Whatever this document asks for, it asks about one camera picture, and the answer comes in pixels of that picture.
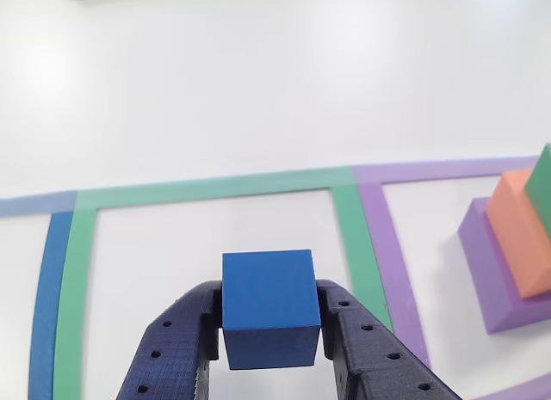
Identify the small blue cube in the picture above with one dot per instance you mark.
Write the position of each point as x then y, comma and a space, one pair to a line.
269, 288

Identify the large purple cube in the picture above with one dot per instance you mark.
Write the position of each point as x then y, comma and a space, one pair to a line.
486, 262

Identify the orange cube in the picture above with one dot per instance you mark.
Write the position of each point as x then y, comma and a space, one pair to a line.
516, 228

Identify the green cube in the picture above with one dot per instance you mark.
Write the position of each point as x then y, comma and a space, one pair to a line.
541, 189

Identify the purple square frame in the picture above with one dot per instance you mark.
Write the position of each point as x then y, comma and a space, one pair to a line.
391, 262

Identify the blue square frame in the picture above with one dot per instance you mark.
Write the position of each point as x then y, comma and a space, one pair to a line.
47, 297

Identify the green square frame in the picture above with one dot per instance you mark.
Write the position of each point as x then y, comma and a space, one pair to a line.
215, 186

